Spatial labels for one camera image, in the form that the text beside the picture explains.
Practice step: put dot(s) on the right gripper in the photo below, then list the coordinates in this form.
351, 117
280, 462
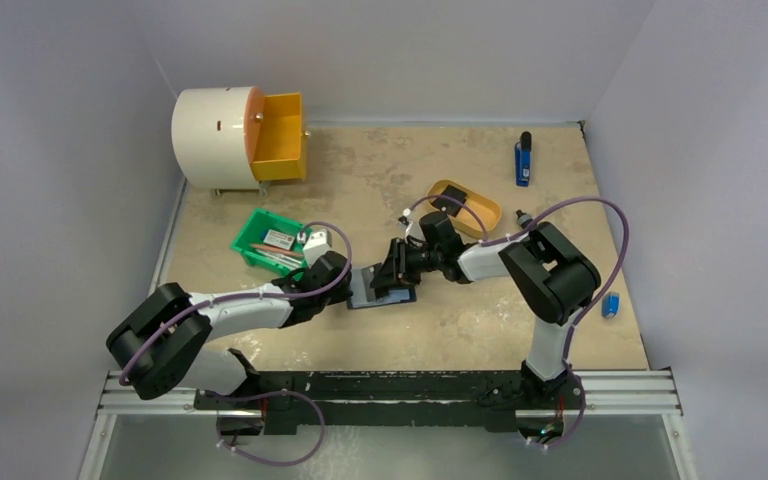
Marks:
396, 263

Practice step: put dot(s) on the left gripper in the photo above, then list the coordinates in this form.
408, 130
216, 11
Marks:
341, 293

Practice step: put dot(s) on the blue leather card holder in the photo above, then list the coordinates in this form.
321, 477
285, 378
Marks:
363, 295

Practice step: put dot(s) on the black card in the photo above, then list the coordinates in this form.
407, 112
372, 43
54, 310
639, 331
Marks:
451, 201

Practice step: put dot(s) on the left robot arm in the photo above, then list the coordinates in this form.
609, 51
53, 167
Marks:
161, 344

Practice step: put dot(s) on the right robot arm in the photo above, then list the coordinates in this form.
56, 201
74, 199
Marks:
556, 280

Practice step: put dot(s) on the green plastic bin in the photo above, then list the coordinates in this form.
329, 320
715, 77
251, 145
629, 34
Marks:
248, 243

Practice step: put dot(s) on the tan oval tray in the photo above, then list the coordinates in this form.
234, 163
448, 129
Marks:
479, 215

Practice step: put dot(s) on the small black cylinder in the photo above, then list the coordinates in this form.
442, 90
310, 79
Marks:
523, 218

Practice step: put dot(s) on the orange drawer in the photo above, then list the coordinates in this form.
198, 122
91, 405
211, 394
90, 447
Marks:
281, 150

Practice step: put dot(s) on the white cylindrical drawer cabinet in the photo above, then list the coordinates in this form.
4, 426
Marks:
214, 132

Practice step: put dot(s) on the blue black stapler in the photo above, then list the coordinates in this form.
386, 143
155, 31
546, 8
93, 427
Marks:
522, 156

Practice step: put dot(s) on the small blue block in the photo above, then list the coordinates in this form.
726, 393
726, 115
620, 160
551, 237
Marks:
610, 305

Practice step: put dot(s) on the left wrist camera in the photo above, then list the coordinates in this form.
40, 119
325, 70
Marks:
315, 244

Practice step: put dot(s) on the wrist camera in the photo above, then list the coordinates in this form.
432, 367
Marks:
315, 244
412, 230

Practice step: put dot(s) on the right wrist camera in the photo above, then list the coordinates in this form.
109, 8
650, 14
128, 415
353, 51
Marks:
412, 230

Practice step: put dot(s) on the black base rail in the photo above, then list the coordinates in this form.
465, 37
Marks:
497, 401

